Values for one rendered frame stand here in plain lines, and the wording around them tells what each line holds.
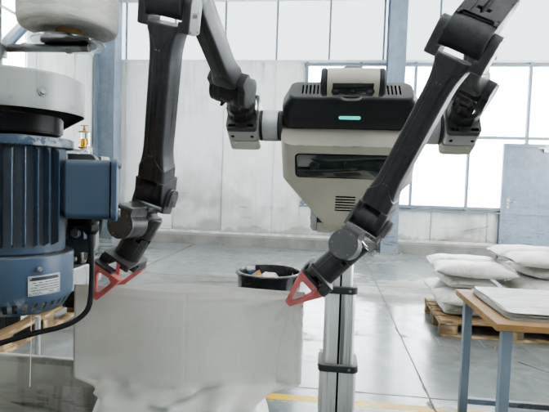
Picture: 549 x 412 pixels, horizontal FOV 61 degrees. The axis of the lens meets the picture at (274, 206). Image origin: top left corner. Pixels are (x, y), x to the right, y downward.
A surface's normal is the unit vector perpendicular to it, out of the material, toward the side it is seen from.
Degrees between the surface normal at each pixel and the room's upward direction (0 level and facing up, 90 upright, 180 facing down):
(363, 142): 40
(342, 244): 78
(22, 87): 90
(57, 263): 91
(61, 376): 90
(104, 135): 90
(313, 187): 130
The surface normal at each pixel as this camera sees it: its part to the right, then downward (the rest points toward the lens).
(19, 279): 0.51, 0.10
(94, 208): 0.29, 0.06
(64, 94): 0.90, 0.06
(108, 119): -0.12, 0.05
